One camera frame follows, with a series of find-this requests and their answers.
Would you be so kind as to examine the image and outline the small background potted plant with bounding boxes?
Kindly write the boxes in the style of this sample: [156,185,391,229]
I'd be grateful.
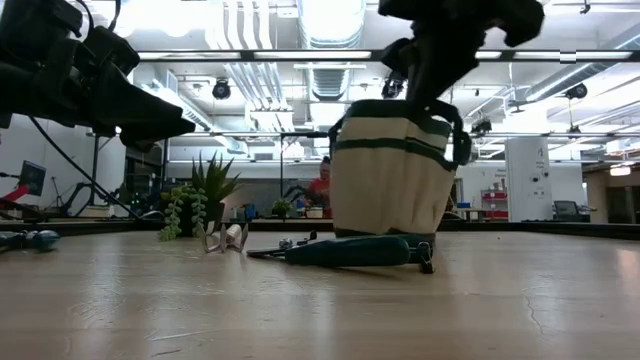
[272,198,294,221]

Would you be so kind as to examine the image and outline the white pillar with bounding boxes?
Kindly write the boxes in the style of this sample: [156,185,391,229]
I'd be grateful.
[504,137,554,224]

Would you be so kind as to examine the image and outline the black table edge rail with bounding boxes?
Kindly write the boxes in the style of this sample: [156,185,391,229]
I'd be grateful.
[0,218,640,242]

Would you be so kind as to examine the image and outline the black monitor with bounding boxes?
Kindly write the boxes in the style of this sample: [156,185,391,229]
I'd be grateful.
[18,160,47,197]

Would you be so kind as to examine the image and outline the potted green succulent plant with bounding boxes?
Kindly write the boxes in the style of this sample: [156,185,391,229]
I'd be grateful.
[158,151,242,243]

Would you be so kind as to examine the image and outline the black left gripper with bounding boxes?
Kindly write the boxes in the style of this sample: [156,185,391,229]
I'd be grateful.
[0,39,197,154]

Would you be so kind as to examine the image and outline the person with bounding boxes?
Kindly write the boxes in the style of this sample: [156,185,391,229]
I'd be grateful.
[305,155,332,220]

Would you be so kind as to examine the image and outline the large green-handled garden trowel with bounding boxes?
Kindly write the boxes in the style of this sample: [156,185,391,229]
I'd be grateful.
[283,234,436,275]

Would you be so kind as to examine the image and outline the wooden-handled metal hand rake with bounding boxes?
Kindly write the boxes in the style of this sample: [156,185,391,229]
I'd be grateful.
[201,221,250,254]

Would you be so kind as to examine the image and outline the small green-handled garden tool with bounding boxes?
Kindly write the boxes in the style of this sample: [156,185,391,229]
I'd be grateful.
[0,228,62,254]

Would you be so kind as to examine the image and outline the red storage shelf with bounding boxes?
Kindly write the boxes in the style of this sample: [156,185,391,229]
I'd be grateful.
[480,188,510,221]

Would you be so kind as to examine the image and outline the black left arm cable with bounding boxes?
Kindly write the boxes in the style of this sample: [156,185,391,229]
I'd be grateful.
[27,115,166,221]

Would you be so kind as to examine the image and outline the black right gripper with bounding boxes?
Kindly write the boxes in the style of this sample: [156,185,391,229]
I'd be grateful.
[378,27,489,114]

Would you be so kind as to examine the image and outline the silver ceiling ventilation duct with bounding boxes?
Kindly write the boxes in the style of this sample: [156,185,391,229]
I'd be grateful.
[297,0,367,102]

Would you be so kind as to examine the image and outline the black-handled pruning shears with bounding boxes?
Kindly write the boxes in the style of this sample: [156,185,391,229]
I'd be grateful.
[246,229,319,260]

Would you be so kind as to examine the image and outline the beige green-trimmed gardening bag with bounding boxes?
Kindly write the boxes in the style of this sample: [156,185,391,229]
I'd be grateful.
[327,98,474,239]

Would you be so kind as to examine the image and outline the black overhead frame bar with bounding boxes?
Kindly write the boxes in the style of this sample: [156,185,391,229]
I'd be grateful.
[134,48,640,64]

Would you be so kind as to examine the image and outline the red background object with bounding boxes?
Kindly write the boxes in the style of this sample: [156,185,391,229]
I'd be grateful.
[0,184,31,204]

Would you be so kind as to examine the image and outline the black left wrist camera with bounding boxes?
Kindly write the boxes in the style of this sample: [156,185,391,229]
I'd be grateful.
[82,25,142,77]

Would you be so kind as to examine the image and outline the black office chair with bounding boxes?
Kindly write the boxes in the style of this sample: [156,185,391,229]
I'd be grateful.
[553,199,592,224]

